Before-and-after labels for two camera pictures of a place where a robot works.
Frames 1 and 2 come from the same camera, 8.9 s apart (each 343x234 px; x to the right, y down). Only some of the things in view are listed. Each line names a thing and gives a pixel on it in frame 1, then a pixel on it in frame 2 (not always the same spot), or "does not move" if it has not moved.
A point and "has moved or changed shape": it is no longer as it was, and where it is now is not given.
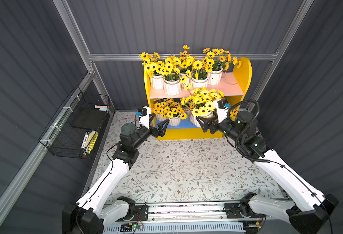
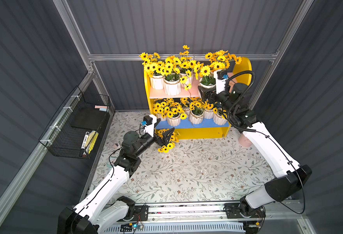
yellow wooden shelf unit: [197, 113] does not move
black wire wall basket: [74, 126] does not move
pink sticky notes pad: [102, 107] does not move
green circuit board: [130, 227] does not move
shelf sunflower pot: [199, 79] -> [207, 79]
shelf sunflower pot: [155, 67] does not move
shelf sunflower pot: [185, 66] does not move
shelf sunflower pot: [219, 60] has moved or changed shape
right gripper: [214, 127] -> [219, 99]
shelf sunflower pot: [202, 103] -> [174, 140]
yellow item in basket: [92, 138] does not move
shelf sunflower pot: [161, 110] does not move
